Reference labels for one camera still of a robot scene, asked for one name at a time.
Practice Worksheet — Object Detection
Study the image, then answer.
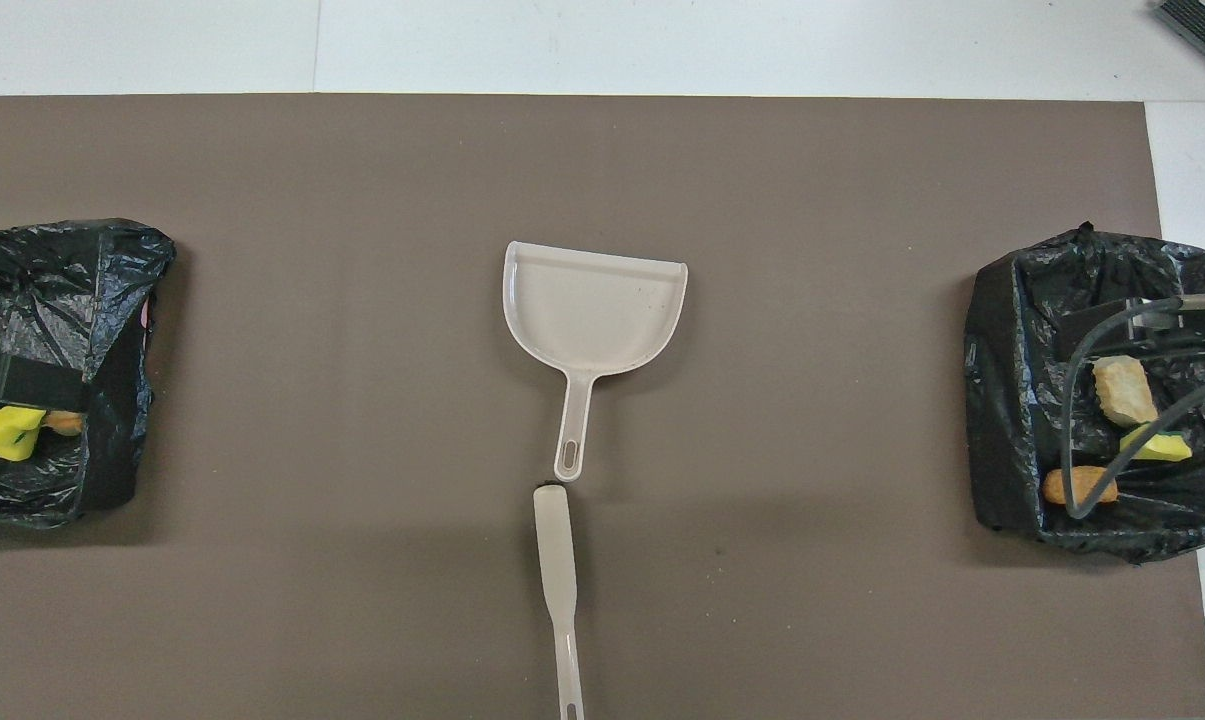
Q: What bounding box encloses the orange striped sponge piece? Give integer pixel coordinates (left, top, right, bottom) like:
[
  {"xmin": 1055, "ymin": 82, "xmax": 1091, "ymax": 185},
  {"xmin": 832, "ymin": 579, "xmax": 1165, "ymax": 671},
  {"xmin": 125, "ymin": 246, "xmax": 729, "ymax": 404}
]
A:
[{"xmin": 0, "ymin": 408, "xmax": 85, "ymax": 443}]

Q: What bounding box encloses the curved yellow sponge piece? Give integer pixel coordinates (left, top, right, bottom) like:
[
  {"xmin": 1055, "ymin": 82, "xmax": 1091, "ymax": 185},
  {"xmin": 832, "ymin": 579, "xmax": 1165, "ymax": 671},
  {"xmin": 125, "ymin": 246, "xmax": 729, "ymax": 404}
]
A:
[{"xmin": 0, "ymin": 404, "xmax": 49, "ymax": 463}]

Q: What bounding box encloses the cream sponge chunk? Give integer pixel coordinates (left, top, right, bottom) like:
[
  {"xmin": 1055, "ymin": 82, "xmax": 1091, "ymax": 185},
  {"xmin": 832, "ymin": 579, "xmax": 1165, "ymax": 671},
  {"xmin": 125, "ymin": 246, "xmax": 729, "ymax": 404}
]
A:
[{"xmin": 1092, "ymin": 355, "xmax": 1160, "ymax": 429}]

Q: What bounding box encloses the small yellow sponge wedge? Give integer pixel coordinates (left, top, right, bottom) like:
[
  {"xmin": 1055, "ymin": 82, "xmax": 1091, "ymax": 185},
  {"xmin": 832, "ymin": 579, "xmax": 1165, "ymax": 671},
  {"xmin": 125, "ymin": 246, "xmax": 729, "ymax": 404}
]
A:
[{"xmin": 1120, "ymin": 422, "xmax": 1195, "ymax": 463}]

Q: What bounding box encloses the orange-brown sponge chunk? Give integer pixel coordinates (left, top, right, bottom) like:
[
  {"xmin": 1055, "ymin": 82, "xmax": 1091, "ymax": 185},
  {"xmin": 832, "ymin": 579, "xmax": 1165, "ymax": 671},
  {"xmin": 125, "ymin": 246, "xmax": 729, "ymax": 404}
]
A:
[{"xmin": 1042, "ymin": 465, "xmax": 1120, "ymax": 507}]

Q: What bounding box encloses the beige plastic dustpan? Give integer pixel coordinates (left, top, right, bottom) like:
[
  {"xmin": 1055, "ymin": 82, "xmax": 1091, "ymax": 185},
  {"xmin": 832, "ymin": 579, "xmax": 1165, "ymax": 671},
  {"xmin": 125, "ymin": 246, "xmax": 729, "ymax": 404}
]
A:
[{"xmin": 502, "ymin": 240, "xmax": 690, "ymax": 485}]

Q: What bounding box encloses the beige hand brush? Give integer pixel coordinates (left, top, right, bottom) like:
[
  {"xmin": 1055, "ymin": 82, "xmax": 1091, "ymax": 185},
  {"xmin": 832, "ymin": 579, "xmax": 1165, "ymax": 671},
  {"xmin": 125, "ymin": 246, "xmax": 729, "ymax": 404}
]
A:
[{"xmin": 532, "ymin": 483, "xmax": 586, "ymax": 720}]

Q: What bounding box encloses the black bag-lined bin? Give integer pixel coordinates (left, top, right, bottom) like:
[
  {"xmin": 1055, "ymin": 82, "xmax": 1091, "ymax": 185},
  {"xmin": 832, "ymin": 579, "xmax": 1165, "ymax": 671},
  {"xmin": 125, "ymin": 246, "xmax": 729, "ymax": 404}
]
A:
[
  {"xmin": 965, "ymin": 222, "xmax": 1205, "ymax": 566},
  {"xmin": 0, "ymin": 218, "xmax": 177, "ymax": 531}
]

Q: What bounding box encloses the brown table mat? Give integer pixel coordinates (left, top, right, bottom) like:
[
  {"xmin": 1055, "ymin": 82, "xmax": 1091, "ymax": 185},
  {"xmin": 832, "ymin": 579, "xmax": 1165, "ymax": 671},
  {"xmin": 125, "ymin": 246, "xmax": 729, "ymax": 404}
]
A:
[{"xmin": 0, "ymin": 93, "xmax": 1203, "ymax": 720}]

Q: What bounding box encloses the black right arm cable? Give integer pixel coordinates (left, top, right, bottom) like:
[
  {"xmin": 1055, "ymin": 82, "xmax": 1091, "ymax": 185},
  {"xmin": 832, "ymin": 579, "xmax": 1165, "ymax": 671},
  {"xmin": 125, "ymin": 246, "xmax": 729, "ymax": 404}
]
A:
[{"xmin": 1060, "ymin": 293, "xmax": 1205, "ymax": 521}]

